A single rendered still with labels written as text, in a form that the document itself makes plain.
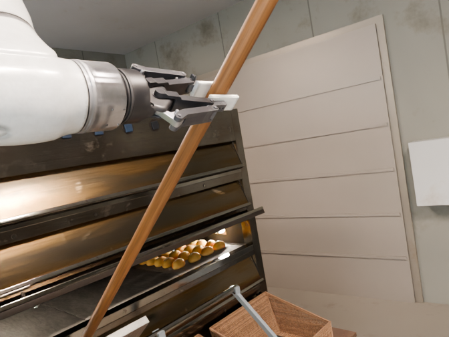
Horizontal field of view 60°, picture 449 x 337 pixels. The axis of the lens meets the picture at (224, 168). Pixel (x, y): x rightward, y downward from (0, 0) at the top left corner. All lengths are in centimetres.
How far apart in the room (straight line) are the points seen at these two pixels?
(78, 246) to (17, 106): 148
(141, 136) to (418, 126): 281
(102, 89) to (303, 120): 403
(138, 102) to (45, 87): 13
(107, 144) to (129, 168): 17
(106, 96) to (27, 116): 10
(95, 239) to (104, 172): 32
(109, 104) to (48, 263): 138
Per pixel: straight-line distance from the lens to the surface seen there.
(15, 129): 45
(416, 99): 412
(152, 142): 212
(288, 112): 453
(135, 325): 152
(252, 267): 270
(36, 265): 181
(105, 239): 195
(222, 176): 246
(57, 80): 46
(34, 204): 179
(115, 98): 50
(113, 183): 196
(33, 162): 181
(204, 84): 67
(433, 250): 434
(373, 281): 457
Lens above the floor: 187
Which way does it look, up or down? 3 degrees down
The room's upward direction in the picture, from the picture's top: 10 degrees counter-clockwise
